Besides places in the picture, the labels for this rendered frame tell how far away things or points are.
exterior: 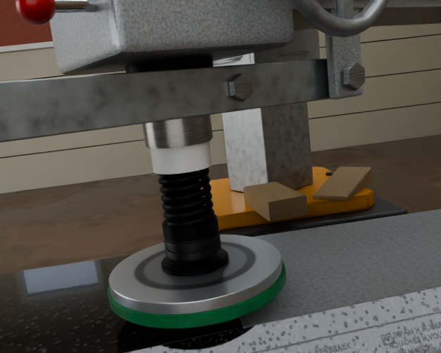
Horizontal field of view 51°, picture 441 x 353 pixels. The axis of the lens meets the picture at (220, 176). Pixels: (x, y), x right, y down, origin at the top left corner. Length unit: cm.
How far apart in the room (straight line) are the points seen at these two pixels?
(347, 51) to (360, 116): 664
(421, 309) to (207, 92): 35
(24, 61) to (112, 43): 643
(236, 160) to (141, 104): 98
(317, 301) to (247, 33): 32
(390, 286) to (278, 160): 79
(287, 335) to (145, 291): 17
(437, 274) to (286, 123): 81
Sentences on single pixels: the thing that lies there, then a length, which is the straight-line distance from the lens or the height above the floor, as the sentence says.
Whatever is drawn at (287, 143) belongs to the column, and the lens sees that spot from 137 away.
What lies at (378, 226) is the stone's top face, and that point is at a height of 85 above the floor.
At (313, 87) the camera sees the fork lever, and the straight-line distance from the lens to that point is 59.
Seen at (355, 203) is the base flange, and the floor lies 76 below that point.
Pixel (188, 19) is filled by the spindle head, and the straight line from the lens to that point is 44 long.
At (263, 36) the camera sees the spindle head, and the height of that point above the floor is 115.
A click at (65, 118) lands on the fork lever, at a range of 44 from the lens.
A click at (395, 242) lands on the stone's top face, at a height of 85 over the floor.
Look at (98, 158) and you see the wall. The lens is 670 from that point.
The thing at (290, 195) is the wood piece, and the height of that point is 83.
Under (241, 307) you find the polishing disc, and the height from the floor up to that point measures 88.
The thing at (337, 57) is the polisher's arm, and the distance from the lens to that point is 58.
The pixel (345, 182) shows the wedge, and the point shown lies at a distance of 134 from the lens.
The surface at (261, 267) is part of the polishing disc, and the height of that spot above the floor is 90.
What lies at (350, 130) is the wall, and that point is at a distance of 718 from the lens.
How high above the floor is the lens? 111
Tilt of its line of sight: 11 degrees down
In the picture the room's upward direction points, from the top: 7 degrees counter-clockwise
